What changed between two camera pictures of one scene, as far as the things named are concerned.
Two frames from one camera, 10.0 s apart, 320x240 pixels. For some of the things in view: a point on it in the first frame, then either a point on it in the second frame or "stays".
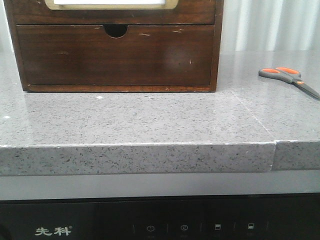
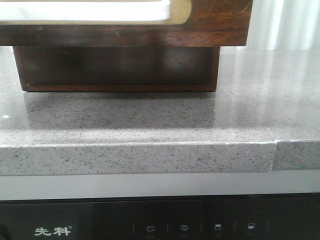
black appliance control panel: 279,217 stays
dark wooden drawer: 145,55 → 125,23
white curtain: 271,25 stays
